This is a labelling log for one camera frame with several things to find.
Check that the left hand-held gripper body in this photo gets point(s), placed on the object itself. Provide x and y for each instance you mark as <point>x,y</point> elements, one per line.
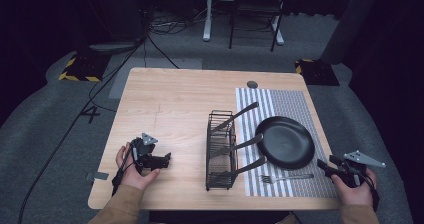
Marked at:
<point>144,146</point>

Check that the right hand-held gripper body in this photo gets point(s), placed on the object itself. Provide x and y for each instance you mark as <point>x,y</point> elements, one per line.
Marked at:
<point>355,169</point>

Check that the person's right hand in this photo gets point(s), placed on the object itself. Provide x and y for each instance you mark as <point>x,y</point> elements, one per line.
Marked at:
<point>353,194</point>

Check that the person's left hand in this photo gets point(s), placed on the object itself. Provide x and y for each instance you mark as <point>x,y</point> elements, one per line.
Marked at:
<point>133,179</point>

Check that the silver fork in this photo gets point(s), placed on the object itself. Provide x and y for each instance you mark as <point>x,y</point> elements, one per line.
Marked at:
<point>286,177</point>

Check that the black frying pan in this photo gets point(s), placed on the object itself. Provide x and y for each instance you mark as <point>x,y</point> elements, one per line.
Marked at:
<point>285,142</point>

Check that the grey tape piece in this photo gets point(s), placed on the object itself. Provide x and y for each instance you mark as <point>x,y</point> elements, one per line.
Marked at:
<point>97,176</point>

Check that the grey striped placemat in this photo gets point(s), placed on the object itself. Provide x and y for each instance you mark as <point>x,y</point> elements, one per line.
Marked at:
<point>300,100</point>

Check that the yellow black striped base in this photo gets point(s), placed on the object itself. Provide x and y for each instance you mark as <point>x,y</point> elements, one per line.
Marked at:
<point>83,67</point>
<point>316,72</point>

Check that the grey table grommet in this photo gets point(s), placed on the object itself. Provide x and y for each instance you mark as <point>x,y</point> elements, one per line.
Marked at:
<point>252,84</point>

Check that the black metal stand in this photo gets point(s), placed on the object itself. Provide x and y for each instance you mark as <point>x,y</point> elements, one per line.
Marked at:
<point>253,17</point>

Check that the white desk frame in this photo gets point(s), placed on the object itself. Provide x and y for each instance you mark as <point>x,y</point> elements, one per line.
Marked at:
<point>208,14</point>

